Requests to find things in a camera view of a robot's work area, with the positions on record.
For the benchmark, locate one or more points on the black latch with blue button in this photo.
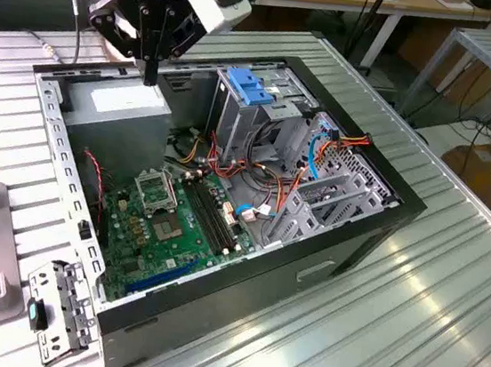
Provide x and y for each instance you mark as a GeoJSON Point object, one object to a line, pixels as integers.
{"type": "Point", "coordinates": [34, 314]}

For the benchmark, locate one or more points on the grey metal disk bay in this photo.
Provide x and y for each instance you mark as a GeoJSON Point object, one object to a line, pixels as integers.
{"type": "Point", "coordinates": [296, 207]}

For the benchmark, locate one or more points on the black open PC case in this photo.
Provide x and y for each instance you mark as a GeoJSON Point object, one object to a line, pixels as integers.
{"type": "Point", "coordinates": [213, 300]}

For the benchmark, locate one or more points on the green motherboard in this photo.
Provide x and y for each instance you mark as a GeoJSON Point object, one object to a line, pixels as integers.
{"type": "Point", "coordinates": [183, 252]}

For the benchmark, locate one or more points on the grey optical drive cage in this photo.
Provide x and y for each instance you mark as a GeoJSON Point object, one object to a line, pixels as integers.
{"type": "Point", "coordinates": [235, 124]}

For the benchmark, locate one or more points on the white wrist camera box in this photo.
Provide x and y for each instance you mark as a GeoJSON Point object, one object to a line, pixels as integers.
{"type": "Point", "coordinates": [213, 5]}

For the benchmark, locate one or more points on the CPU socket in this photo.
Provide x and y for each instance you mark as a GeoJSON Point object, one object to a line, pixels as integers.
{"type": "Point", "coordinates": [167, 230]}

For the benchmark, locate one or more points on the cardboard box with labels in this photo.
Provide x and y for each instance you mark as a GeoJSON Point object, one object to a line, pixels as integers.
{"type": "Point", "coordinates": [484, 177]}

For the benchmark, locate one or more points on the blue plastic drive latch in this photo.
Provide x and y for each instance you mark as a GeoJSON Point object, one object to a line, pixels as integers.
{"type": "Point", "coordinates": [248, 87]}

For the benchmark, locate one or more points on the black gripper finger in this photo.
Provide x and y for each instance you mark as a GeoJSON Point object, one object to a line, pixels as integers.
{"type": "Point", "coordinates": [179, 32]}
{"type": "Point", "coordinates": [145, 32]}

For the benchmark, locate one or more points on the grey power supply unit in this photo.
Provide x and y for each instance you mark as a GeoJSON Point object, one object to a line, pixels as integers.
{"type": "Point", "coordinates": [117, 132]}

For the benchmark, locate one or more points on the metal card retention bracket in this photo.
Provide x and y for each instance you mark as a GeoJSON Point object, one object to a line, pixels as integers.
{"type": "Point", "coordinates": [63, 300]}

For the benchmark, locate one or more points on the blue expansion slot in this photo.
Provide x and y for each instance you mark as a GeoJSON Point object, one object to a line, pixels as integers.
{"type": "Point", "coordinates": [162, 277]}

